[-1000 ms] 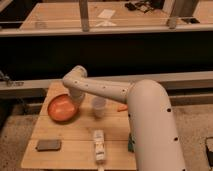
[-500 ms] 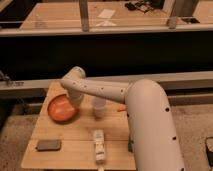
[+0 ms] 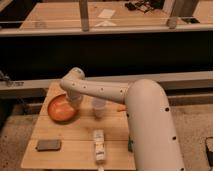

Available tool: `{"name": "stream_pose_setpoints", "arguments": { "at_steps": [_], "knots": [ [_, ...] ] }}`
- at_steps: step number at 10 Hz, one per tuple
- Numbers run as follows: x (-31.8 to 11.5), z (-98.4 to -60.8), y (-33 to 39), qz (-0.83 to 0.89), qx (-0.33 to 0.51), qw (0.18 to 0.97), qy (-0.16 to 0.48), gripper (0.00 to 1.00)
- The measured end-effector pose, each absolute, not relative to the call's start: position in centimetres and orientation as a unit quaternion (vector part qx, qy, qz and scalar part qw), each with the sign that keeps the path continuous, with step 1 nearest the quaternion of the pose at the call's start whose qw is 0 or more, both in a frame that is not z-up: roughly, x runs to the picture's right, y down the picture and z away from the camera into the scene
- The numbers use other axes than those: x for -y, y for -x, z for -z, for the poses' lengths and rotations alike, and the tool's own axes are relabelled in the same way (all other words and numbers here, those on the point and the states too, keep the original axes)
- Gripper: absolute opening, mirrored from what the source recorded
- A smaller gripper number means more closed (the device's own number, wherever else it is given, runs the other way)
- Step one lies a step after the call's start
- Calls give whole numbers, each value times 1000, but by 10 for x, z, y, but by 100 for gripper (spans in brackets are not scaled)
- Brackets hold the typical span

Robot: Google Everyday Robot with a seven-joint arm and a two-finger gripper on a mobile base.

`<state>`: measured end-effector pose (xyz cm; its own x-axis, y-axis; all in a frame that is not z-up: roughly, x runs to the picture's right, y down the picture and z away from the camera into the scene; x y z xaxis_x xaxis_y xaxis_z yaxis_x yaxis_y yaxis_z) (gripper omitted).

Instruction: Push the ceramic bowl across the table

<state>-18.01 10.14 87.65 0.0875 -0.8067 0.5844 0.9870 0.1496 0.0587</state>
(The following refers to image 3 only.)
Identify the orange ceramic bowl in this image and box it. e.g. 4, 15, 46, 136
47, 94, 77, 122

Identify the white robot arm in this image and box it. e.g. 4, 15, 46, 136
60, 67, 186, 171

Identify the clear plastic cup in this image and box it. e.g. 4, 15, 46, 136
92, 98, 106, 118

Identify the white remote-like bottle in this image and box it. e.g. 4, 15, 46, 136
93, 130, 106, 164

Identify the orange carrot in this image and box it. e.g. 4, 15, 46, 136
117, 105, 126, 112

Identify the grey brown sponge block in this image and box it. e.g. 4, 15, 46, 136
35, 139, 62, 152

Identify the green sponge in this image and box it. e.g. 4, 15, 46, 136
128, 140, 133, 152

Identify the white paper sheet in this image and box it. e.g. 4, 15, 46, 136
98, 9, 115, 19

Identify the grey metal post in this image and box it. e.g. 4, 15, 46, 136
79, 0, 89, 32
166, 0, 184, 29

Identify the black cables pile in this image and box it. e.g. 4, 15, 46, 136
124, 0, 158, 14

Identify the grey metal post right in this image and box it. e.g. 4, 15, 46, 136
166, 0, 184, 29

